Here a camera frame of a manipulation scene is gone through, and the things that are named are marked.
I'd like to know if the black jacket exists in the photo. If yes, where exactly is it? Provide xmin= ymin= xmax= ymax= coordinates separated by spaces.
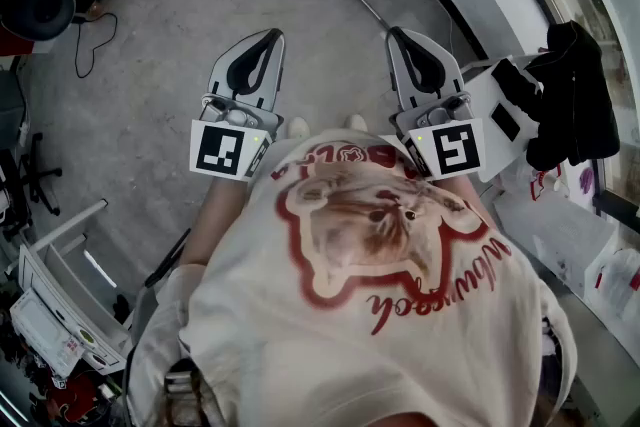
xmin=492 ymin=19 xmax=622 ymax=171

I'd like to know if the person's left cream shoe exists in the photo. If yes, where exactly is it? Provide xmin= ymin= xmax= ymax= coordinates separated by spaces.
xmin=287 ymin=116 xmax=312 ymax=141

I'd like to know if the person's right forearm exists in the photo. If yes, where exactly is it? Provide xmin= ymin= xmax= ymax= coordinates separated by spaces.
xmin=435 ymin=174 xmax=490 ymax=222

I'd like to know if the strap with buckle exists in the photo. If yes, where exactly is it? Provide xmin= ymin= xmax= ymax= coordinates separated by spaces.
xmin=163 ymin=358 xmax=202 ymax=427

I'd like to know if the white metal frame shelf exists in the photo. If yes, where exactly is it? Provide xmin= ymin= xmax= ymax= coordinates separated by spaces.
xmin=18 ymin=198 xmax=132 ymax=374

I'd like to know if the thin black cable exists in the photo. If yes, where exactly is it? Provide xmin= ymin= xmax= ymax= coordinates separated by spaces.
xmin=73 ymin=11 xmax=119 ymax=79

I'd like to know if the white control device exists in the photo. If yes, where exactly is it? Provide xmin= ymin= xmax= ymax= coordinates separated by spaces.
xmin=9 ymin=288 xmax=87 ymax=379

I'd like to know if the cream printed t-shirt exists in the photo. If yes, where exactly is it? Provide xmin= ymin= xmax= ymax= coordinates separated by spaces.
xmin=124 ymin=128 xmax=579 ymax=427

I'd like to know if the black phone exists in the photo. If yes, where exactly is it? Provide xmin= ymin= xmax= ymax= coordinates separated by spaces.
xmin=490 ymin=103 xmax=523 ymax=143

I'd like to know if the white bag with red print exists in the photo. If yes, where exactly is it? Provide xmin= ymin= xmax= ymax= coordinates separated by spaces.
xmin=529 ymin=163 xmax=565 ymax=204

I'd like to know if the small white table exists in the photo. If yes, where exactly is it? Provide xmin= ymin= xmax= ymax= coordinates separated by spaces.
xmin=459 ymin=54 xmax=545 ymax=184

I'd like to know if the person's left forearm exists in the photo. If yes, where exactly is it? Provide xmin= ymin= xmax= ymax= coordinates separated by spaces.
xmin=178 ymin=174 xmax=252 ymax=267

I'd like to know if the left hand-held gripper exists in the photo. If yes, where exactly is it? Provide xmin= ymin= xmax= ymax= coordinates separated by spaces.
xmin=189 ymin=28 xmax=287 ymax=181

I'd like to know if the black office chair base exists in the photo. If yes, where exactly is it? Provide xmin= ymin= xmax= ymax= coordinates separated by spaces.
xmin=18 ymin=131 xmax=64 ymax=217

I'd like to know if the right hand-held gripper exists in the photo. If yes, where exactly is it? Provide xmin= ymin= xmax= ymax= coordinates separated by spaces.
xmin=378 ymin=25 xmax=486 ymax=182

